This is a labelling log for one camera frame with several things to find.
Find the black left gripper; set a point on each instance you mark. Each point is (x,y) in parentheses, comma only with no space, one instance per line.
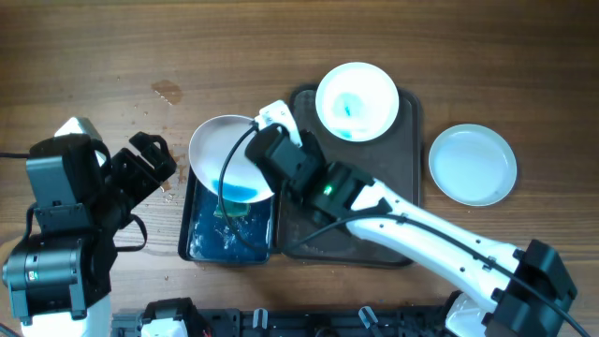
(146,176)

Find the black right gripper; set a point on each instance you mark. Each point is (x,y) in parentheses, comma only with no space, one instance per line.
(264,147)

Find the green yellow sponge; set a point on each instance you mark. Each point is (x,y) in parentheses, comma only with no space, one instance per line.
(232,209)

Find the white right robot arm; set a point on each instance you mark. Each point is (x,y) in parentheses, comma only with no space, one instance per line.
(502,290)

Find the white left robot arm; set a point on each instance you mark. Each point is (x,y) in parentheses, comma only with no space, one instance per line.
(58,275)

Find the dark brown serving tray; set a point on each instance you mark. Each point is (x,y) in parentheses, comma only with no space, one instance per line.
(365,189)

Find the black water tray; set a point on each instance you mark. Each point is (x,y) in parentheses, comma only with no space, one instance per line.
(244,240)

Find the white plate blue stain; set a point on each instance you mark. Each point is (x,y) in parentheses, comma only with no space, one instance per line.
(357,102)

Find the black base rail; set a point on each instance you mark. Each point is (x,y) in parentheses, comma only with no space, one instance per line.
(174,318)

